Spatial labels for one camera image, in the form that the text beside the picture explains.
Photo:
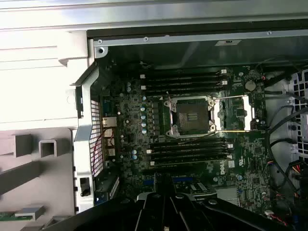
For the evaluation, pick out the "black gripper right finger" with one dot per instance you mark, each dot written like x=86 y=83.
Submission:
x=192 y=216

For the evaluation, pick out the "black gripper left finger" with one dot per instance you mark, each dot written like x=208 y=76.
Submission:
x=149 y=216

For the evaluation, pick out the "metal socket cover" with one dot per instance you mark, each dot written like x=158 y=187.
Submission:
x=247 y=113

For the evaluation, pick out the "CPU socket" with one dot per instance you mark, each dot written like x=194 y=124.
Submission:
x=190 y=110

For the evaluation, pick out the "silver chipset heatsink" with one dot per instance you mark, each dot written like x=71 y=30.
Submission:
x=226 y=193

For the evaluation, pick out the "grey open PC case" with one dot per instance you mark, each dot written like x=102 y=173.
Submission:
x=83 y=163

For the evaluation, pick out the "green motherboard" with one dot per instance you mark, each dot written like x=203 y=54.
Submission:
x=252 y=149

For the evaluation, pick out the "silver ethernet port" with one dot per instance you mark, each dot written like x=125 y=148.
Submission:
x=109 y=122

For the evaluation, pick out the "grey parts rack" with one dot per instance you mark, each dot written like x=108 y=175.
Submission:
x=55 y=173

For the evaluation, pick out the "green RAM stick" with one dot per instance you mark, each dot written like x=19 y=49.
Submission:
x=14 y=216

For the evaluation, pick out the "silver coin battery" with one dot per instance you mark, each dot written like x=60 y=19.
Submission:
x=250 y=85

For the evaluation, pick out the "silver disk bay cage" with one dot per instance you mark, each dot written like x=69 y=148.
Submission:
x=303 y=125

